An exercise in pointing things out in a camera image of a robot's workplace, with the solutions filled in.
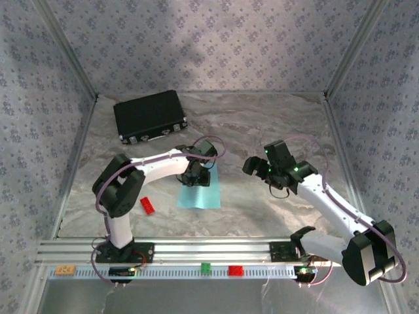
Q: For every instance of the light blue paper sheet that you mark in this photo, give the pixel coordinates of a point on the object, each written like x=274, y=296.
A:
x=199, y=199

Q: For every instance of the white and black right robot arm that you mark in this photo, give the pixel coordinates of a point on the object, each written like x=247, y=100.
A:
x=330, y=209

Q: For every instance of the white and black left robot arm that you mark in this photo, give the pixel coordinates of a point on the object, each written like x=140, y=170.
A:
x=157, y=165

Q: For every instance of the square red toy brick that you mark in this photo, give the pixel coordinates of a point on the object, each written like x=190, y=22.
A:
x=235, y=271

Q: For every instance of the long red toy brick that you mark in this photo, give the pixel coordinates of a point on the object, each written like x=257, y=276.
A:
x=147, y=206

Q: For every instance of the black hard case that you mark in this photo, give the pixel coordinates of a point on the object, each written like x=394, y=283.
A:
x=147, y=114

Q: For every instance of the green toy brick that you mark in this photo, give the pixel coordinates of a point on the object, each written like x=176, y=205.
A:
x=206, y=267

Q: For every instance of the flat orange toy brick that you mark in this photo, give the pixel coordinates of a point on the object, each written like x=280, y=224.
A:
x=65, y=269

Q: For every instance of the aluminium table edge rail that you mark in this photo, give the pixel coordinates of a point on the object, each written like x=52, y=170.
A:
x=343, y=153
x=78, y=163

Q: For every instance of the aluminium mounting rail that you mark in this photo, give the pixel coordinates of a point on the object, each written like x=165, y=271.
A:
x=212, y=252

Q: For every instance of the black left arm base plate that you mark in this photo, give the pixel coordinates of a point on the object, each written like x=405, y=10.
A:
x=147, y=252

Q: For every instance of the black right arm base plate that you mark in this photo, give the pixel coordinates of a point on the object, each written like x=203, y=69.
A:
x=278, y=252

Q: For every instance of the aluminium frame post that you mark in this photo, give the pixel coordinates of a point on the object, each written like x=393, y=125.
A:
x=65, y=49
x=358, y=49

